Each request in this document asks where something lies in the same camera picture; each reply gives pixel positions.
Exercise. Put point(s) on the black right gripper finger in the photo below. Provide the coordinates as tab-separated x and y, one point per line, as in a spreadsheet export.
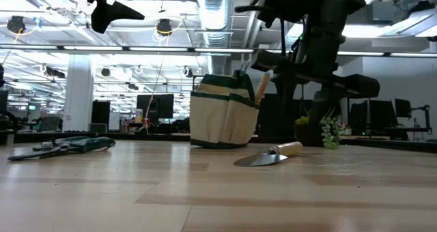
326	105
285	87

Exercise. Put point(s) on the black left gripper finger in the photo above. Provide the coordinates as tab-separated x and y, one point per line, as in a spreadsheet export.
109	13

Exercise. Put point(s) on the beige green canvas gardening bag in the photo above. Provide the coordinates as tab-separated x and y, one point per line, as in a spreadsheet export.
222	119

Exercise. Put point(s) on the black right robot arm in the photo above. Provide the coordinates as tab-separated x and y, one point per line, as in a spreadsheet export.
324	20

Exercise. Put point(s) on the black computer monitor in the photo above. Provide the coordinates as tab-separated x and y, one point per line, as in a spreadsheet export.
403	108
358	117
3	100
160	105
382	116

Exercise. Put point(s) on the potted succulent plant black pot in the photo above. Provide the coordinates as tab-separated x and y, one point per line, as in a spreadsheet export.
309	134

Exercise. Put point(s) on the ceiling light strip row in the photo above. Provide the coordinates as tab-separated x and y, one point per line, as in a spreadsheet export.
153	49

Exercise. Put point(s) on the white square pillar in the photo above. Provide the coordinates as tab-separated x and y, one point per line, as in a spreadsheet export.
78	92

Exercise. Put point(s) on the grey office chair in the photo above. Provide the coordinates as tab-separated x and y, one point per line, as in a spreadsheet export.
49	123

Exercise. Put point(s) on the white cup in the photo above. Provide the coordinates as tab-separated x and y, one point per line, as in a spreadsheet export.
9	138

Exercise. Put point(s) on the silver spiral ventilation duct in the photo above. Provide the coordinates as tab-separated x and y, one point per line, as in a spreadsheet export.
215	17

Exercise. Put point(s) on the black metal frame stand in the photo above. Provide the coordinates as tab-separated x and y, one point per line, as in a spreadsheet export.
193	82

